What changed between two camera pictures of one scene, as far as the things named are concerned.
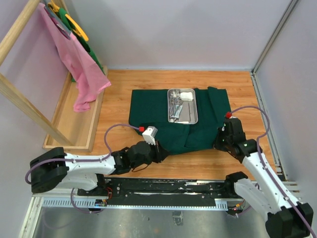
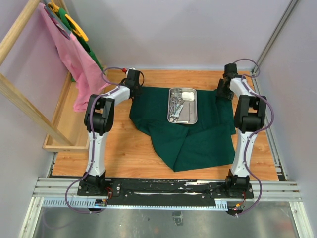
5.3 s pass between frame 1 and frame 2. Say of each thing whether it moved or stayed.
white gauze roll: stayed
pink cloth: stayed
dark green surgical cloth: moved
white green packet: stayed
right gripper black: moved
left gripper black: moved
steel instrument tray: stayed
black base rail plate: stayed
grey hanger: stayed
